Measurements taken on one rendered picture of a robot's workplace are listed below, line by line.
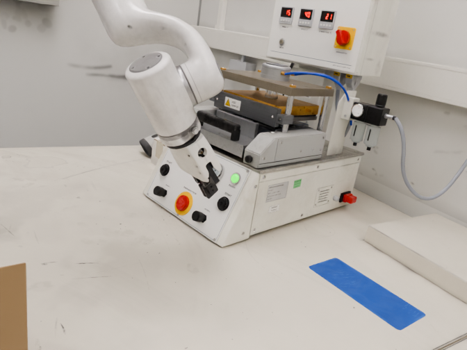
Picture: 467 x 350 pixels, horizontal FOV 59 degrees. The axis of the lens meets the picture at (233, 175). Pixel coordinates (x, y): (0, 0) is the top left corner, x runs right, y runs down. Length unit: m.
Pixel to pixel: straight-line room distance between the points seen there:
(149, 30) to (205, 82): 0.14
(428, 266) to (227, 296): 0.48
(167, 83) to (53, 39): 1.67
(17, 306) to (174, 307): 0.37
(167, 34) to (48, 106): 1.66
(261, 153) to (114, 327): 0.47
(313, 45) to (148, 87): 0.64
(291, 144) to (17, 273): 0.72
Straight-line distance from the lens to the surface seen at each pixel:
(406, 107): 1.44
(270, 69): 1.11
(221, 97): 1.14
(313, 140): 1.07
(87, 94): 2.42
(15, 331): 0.46
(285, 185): 1.03
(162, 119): 0.75
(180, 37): 0.77
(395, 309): 0.91
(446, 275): 1.04
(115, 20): 0.81
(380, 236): 1.11
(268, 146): 0.94
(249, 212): 0.96
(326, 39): 1.21
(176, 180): 1.09
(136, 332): 0.71
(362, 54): 1.16
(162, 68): 0.71
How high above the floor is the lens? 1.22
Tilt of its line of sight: 19 degrees down
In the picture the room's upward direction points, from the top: 9 degrees clockwise
